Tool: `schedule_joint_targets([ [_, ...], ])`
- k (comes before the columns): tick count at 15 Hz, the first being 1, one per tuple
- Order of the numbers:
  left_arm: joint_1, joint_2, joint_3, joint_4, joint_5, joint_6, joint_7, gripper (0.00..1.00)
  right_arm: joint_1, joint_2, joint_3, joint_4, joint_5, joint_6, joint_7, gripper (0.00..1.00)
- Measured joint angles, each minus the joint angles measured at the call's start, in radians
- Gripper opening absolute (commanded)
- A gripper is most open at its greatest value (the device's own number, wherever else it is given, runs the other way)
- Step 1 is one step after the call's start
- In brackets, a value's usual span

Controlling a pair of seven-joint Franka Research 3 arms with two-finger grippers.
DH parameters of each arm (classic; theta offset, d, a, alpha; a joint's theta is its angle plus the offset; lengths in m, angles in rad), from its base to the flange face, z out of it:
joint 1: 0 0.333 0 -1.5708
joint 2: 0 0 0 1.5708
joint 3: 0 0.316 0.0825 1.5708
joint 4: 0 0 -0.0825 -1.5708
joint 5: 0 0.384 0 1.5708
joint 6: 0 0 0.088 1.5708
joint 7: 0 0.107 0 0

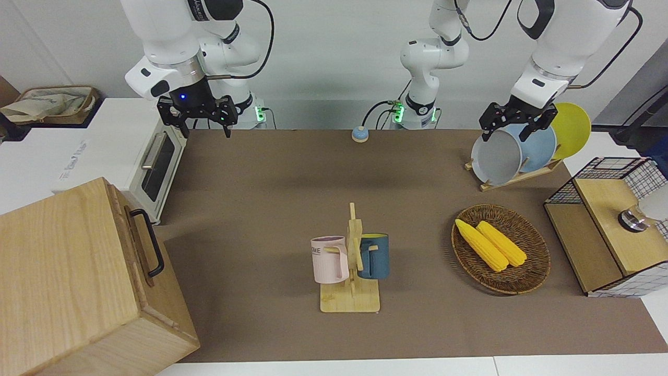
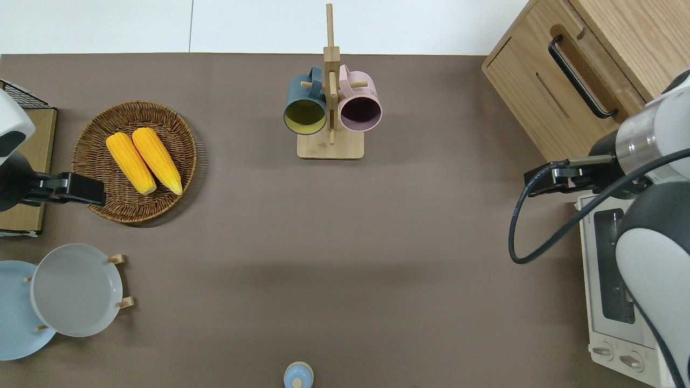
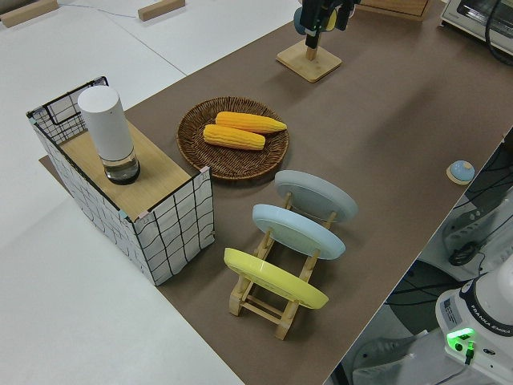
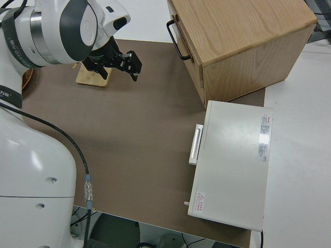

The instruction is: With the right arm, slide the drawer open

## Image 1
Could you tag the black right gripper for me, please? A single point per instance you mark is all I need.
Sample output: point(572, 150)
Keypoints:
point(190, 99)

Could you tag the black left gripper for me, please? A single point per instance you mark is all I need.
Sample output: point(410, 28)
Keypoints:
point(522, 116)

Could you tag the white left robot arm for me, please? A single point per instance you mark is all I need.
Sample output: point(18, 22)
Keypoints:
point(563, 42)

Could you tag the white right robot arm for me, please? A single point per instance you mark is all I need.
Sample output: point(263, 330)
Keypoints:
point(167, 31)

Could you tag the grey plate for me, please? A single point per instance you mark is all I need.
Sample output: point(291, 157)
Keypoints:
point(496, 159)

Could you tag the light blue plate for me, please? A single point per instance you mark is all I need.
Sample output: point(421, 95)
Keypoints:
point(537, 151)

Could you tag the wooden dish rack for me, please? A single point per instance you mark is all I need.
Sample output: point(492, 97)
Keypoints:
point(501, 183)

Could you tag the yellow plate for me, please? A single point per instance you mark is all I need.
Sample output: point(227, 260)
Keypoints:
point(571, 128)

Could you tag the white toaster oven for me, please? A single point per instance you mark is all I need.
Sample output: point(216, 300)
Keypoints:
point(115, 151)

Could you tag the brown table mat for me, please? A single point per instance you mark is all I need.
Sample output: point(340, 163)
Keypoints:
point(261, 209)

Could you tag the yellow corn cob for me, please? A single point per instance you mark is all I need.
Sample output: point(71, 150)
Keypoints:
point(503, 243)
point(480, 245)

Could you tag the brown wicker basket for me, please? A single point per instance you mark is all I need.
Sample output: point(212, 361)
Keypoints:
point(527, 277)

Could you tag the small blue bell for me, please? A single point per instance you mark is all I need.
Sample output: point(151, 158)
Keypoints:
point(360, 134)

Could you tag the white cylindrical bottle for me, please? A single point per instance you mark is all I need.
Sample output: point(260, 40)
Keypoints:
point(652, 209)

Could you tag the dark blue mug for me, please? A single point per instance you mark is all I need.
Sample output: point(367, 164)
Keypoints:
point(377, 261)

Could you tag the pink mug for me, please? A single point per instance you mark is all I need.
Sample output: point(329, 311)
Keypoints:
point(329, 261)

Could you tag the light wooden cabinet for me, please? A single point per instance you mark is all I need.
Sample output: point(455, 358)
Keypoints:
point(62, 282)

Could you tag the wooden mug rack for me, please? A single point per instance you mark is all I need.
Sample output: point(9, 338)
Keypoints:
point(350, 300)

